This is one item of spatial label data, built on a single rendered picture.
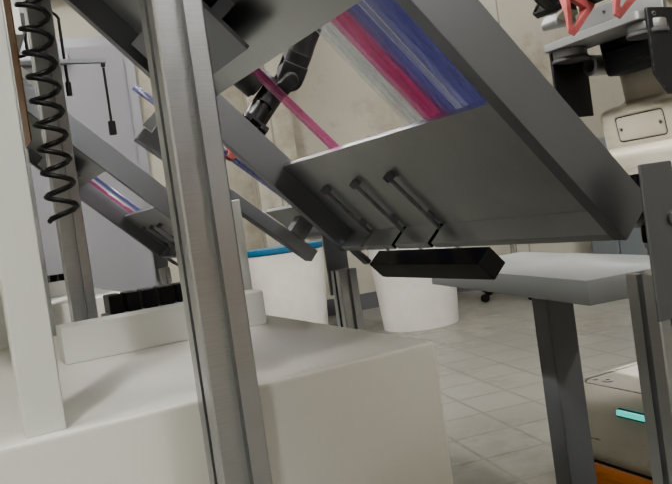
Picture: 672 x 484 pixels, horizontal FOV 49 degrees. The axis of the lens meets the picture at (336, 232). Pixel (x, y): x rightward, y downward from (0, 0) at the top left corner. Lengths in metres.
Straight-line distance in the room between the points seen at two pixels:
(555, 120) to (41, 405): 0.57
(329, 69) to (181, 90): 5.08
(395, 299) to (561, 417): 2.94
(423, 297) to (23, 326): 3.84
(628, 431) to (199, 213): 1.29
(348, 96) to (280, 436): 5.07
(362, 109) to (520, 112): 4.89
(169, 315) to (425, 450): 0.39
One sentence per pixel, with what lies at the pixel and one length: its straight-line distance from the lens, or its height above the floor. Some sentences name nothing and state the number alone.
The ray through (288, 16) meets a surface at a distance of 0.99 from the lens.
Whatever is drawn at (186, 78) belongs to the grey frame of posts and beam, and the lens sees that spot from 0.60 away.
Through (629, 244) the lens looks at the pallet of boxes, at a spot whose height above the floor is 0.22.
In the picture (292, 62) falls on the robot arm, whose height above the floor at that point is 1.10.
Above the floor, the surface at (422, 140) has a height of 0.83.
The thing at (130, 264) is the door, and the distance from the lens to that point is 5.27.
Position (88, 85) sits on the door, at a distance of 5.38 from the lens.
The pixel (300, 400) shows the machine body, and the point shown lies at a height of 0.60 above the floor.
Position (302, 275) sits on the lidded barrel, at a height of 0.41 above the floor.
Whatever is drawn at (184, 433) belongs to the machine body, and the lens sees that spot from 0.63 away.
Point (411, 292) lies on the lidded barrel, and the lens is 4.34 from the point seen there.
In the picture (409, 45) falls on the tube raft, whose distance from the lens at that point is 0.90.
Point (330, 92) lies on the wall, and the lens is 5.63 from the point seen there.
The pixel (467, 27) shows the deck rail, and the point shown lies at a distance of 0.78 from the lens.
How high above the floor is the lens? 0.76
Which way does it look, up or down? 2 degrees down
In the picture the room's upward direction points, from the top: 8 degrees counter-clockwise
